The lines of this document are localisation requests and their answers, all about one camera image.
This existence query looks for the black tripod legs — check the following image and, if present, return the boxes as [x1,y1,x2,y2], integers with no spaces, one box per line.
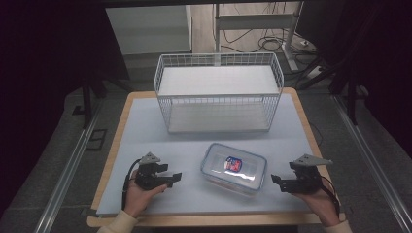
[296,52,362,127]

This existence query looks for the black stand legs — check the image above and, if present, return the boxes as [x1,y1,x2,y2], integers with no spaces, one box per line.
[80,76,130,130]

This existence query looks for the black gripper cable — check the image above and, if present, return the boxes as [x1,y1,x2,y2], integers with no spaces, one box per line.
[319,176,341,218]
[120,157,143,211]

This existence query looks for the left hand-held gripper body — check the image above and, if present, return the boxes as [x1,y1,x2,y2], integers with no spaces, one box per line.
[134,151,163,191]

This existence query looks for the white cabinet panel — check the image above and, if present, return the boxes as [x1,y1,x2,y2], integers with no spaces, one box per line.
[105,4,194,56]

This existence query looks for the clear plastic food container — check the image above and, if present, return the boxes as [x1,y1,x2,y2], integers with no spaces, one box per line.
[199,142,268,197]

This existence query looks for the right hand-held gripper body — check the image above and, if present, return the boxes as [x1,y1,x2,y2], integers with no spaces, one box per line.
[291,153,334,195]

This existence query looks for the black cables on floor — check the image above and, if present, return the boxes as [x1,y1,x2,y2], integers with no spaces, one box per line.
[223,3,317,56]

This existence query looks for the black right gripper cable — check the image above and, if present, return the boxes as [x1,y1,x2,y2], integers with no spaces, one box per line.
[319,176,341,218]

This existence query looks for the person's right hand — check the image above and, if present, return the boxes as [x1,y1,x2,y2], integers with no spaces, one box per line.
[292,180,341,228]

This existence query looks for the white wire basket rack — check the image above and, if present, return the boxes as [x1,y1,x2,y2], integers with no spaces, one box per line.
[154,51,286,135]

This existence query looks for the person's left hand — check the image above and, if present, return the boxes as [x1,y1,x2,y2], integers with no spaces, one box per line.
[123,171,168,218]

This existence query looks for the white metal desk frame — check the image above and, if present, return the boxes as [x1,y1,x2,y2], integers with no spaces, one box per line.
[213,1,305,73]

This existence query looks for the black floor plate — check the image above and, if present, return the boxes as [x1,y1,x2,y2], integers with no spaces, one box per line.
[85,128,108,151]

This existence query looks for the pale blue table mat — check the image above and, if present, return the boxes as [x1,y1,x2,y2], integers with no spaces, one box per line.
[95,93,321,216]

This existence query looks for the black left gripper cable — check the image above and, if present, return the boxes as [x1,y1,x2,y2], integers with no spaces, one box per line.
[120,157,143,211]

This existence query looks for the white power strip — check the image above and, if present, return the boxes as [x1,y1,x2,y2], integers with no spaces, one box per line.
[298,38,318,53]

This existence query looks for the aluminium floor rail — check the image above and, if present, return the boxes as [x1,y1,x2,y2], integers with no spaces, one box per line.
[332,93,412,233]
[33,96,105,233]

